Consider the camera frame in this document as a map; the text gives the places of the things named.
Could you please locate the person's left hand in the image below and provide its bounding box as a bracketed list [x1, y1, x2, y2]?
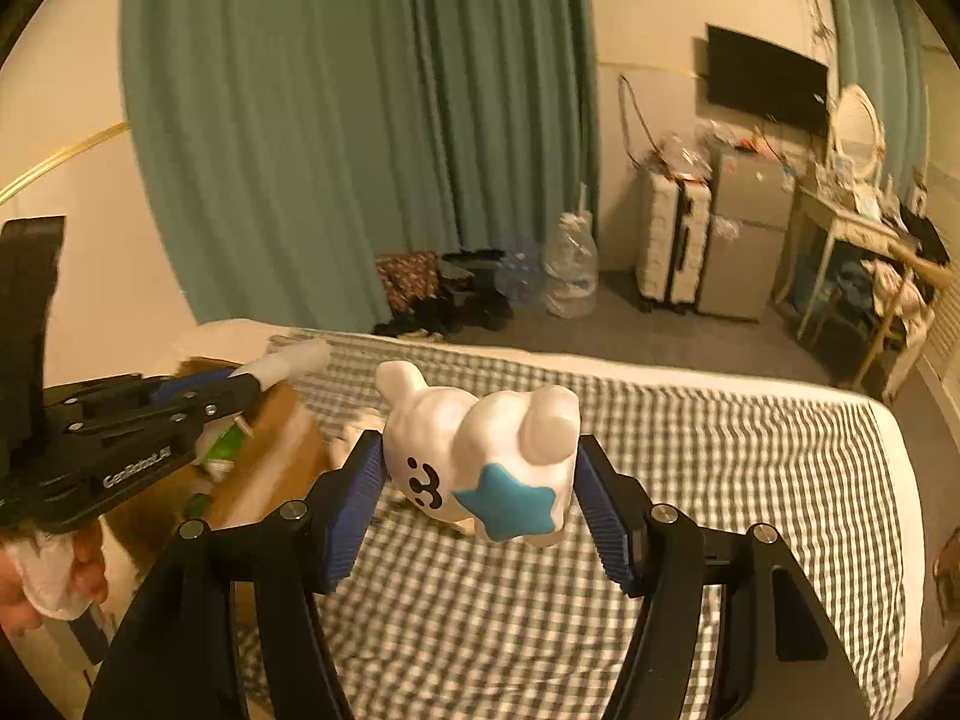
[0, 521, 111, 636]

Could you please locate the green and white carton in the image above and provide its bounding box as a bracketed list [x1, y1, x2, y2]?
[196, 420, 252, 479]

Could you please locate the wooden clothes rack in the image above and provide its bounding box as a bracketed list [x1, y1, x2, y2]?
[855, 247, 953, 392]

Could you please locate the grey mini fridge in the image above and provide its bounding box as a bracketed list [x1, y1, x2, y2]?
[697, 146, 796, 321]

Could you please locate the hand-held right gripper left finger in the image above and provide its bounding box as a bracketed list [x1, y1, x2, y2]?
[82, 431, 387, 720]

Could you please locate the black wall television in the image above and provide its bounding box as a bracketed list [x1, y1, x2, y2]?
[705, 24, 830, 137]

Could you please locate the brown cardboard box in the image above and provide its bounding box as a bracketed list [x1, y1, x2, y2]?
[101, 356, 335, 616]

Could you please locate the white toy dog blue star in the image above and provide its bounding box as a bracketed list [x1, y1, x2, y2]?
[375, 360, 580, 547]

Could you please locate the large clear water bottle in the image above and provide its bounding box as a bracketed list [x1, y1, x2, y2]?
[544, 214, 599, 318]

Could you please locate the white vanity desk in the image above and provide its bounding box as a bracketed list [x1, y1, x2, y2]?
[793, 184, 920, 351]

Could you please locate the green curtain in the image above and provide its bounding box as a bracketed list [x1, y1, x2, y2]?
[817, 0, 931, 188]
[120, 0, 601, 332]

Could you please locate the clear plastic bag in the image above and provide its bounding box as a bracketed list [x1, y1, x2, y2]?
[649, 131, 713, 186]

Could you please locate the black bag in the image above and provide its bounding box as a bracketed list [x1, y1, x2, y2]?
[439, 247, 516, 331]

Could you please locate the checked blanket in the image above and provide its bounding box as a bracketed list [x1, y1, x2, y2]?
[240, 334, 901, 720]

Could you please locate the white suitcase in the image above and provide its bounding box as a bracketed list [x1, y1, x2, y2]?
[636, 165, 713, 314]

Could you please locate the brown patterned bag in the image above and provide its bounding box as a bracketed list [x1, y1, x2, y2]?
[375, 251, 442, 316]

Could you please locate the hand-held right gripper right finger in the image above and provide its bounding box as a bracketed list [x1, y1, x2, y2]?
[576, 435, 871, 720]

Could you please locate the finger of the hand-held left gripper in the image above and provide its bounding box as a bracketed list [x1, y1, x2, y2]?
[41, 367, 235, 411]
[71, 373, 263, 440]

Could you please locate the hanging cable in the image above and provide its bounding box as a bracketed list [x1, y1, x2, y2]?
[619, 75, 655, 167]

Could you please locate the oval white mirror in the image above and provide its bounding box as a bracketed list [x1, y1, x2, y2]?
[825, 84, 882, 185]

